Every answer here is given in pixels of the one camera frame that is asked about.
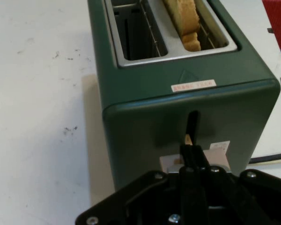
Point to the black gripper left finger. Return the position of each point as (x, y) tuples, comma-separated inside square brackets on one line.
[(189, 201)]

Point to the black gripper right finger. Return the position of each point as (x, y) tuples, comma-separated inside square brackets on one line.
[(236, 201)]

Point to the wooden toaster lever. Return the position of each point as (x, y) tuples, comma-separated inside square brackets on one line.
[(189, 139)]

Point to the dark green two-slot toaster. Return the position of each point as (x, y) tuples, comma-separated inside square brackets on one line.
[(135, 89)]

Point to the black table edge clip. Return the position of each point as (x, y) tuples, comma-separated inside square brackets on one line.
[(269, 30)]

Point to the toasted bread slice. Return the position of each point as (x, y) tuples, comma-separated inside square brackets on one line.
[(185, 21)]

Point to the red patterned cloth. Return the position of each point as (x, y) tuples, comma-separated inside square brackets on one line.
[(278, 18)]

